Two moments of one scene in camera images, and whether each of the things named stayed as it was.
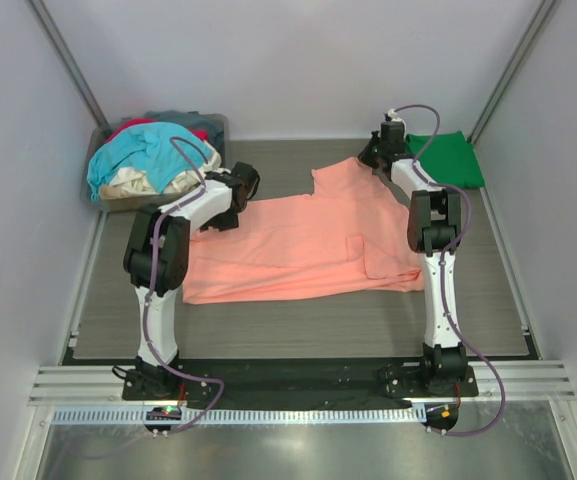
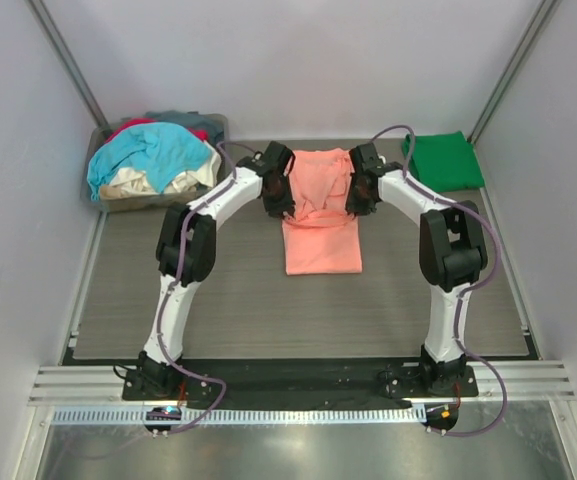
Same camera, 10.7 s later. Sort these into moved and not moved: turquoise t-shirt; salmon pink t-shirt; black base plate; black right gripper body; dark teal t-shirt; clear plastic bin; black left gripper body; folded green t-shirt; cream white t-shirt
Moved: black left gripper body; salmon pink t-shirt; black right gripper body
Not moved: clear plastic bin; folded green t-shirt; black base plate; cream white t-shirt; dark teal t-shirt; turquoise t-shirt
